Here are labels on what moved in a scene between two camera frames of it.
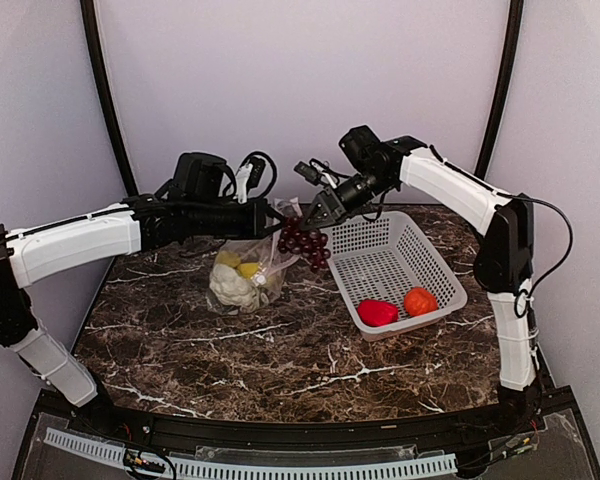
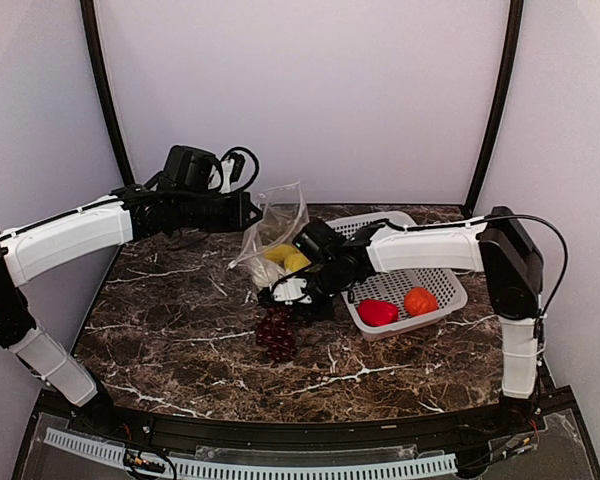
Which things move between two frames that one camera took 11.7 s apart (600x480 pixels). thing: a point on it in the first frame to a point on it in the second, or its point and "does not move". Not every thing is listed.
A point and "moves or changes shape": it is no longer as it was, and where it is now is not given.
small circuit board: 132,458 does not move
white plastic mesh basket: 385,259 does not move
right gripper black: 334,205 to 324,312
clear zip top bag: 247,272 moves or changes shape
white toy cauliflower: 231,289 to 265,273
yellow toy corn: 229,258 to 279,253
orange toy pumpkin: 420,301 does not move
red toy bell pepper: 377,312 does not move
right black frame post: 501,97 does not move
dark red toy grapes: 309,243 to 276,337
